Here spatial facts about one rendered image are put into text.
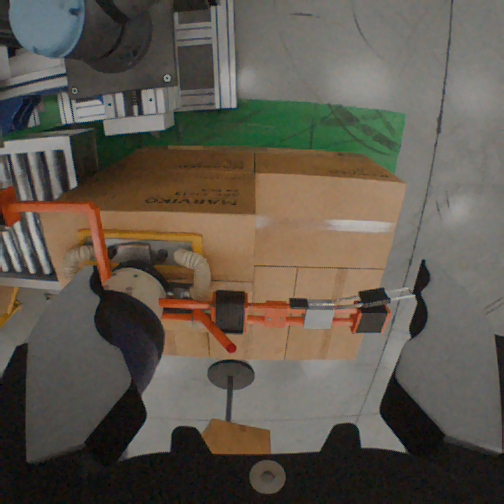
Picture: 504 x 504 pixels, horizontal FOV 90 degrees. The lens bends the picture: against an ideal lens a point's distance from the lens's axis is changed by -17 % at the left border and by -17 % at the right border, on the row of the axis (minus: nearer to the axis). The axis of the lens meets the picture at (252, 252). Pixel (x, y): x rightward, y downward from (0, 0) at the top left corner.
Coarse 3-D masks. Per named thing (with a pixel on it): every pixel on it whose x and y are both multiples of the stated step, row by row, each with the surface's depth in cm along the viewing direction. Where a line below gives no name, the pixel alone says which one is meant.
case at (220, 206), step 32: (96, 192) 85; (128, 192) 86; (160, 192) 86; (192, 192) 87; (224, 192) 88; (64, 224) 75; (128, 224) 75; (160, 224) 75; (192, 224) 75; (224, 224) 75; (64, 256) 80; (224, 256) 79; (224, 288) 85
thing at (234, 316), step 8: (216, 296) 71; (224, 296) 71; (232, 296) 71; (240, 296) 71; (216, 304) 68; (224, 304) 68; (232, 304) 68; (240, 304) 68; (216, 312) 70; (224, 312) 70; (232, 312) 70; (240, 312) 70; (216, 320) 71; (224, 320) 71; (232, 320) 71; (240, 320) 71; (224, 328) 72; (232, 328) 72; (240, 328) 72
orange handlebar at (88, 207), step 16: (16, 208) 57; (32, 208) 57; (48, 208) 57; (64, 208) 57; (80, 208) 57; (96, 208) 58; (96, 224) 59; (96, 240) 61; (96, 256) 63; (160, 304) 69; (176, 304) 70; (192, 304) 70; (208, 304) 70; (256, 304) 70; (272, 304) 71; (288, 304) 71; (192, 320) 72; (256, 320) 72; (272, 320) 71; (288, 320) 72; (336, 320) 73; (352, 320) 73
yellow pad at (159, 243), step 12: (84, 240) 75; (108, 240) 74; (120, 240) 74; (132, 240) 74; (144, 240) 74; (156, 240) 75; (168, 240) 75; (180, 240) 75; (192, 240) 75; (108, 252) 73; (156, 252) 76; (168, 252) 76; (156, 264) 78; (168, 264) 78
